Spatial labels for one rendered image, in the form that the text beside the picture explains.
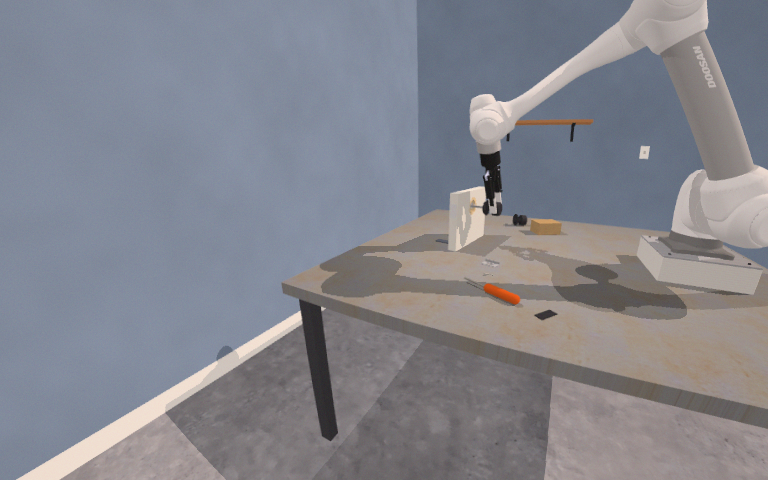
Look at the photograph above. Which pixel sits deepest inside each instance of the orange-handled screwdriver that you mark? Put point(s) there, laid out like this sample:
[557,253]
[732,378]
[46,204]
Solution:
[498,292]

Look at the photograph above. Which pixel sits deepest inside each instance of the tan cardboard box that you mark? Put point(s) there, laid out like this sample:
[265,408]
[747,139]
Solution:
[545,227]

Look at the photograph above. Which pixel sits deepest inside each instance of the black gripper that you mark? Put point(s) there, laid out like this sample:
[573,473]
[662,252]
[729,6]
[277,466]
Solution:
[487,161]

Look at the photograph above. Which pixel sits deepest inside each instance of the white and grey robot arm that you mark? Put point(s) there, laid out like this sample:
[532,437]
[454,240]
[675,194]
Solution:
[733,206]

